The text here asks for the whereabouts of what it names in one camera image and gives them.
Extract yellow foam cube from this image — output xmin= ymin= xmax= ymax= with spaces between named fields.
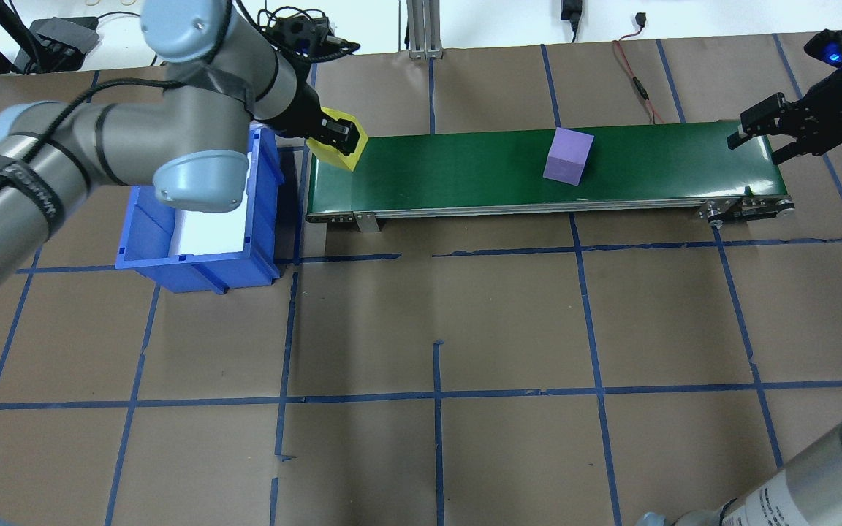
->
xmin=306 ymin=107 xmax=369 ymax=173

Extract purple foam cube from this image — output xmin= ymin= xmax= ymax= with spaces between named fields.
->
xmin=542 ymin=127 xmax=596 ymax=186

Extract green belt conveyor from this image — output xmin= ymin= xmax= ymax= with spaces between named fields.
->
xmin=305 ymin=119 xmax=796 ymax=235

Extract white foam liner sheet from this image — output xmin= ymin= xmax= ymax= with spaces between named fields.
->
xmin=170 ymin=150 xmax=255 ymax=256

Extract blue plastic storage bin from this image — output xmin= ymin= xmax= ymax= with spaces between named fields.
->
xmin=114 ymin=124 xmax=281 ymax=295

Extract small black plug adapter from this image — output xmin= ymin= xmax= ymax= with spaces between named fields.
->
xmin=560 ymin=0 xmax=587 ymax=34

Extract black stand pole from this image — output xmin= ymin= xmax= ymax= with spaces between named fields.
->
xmin=0 ymin=0 xmax=45 ymax=74

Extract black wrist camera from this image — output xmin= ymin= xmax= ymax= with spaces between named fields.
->
xmin=268 ymin=13 xmax=360 ymax=61
xmin=803 ymin=29 xmax=842 ymax=72

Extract aluminium profile post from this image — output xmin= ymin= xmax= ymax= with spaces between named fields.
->
xmin=406 ymin=0 xmax=445 ymax=61

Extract thin red wire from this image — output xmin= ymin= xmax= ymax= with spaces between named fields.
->
xmin=613 ymin=15 xmax=664 ymax=125

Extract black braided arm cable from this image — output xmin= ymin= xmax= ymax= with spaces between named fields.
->
xmin=0 ymin=77 xmax=188 ymax=220

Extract thin black looped cable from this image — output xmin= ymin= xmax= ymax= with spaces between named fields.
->
xmin=96 ymin=10 xmax=145 ymax=53

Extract black lettered velcro strap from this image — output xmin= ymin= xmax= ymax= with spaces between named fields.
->
xmin=0 ymin=159 xmax=65 ymax=240

